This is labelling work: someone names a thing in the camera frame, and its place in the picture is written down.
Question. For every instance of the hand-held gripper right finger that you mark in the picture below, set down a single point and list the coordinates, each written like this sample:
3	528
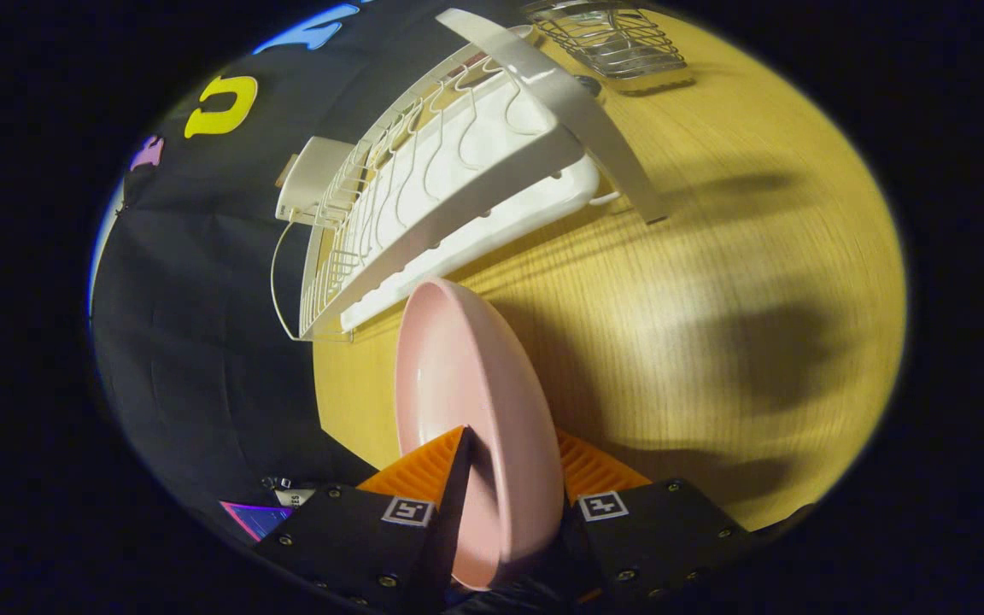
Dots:
654	538

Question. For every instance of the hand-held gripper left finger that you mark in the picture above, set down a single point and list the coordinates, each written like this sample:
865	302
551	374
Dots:
451	521

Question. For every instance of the pink plate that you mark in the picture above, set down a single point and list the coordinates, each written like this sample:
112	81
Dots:
475	384

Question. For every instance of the purple pink panel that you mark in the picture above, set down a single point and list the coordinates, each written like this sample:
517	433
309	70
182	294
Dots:
257	517

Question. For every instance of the white drip tray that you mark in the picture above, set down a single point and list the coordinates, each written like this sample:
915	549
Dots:
492	231

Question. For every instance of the black backdrop cloth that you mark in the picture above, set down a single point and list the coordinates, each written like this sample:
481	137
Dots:
202	342

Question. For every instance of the white toaster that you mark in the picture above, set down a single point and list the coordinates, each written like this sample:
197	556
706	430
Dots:
308	179

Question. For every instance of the toast slice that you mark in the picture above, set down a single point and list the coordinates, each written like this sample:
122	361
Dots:
287	168

